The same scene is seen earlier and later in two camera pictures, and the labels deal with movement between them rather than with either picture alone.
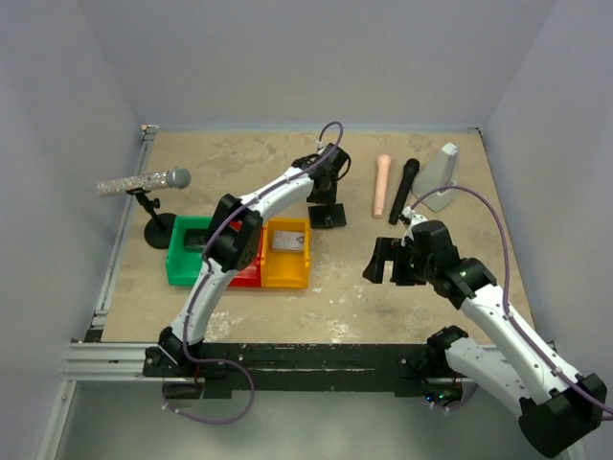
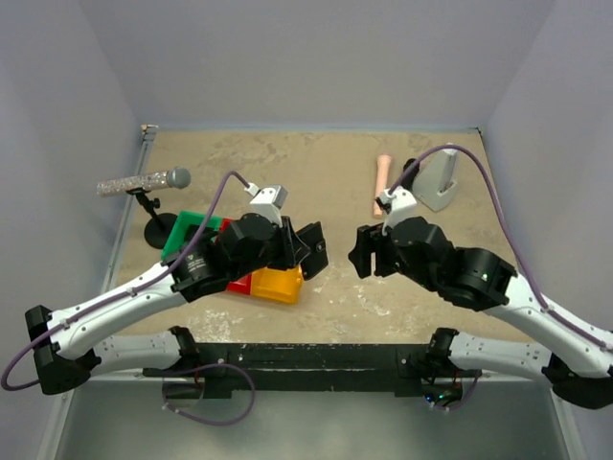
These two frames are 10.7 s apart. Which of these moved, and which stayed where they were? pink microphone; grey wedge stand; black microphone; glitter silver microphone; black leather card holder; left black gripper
Moved: black leather card holder; left black gripper
Stayed: pink microphone; grey wedge stand; glitter silver microphone; black microphone
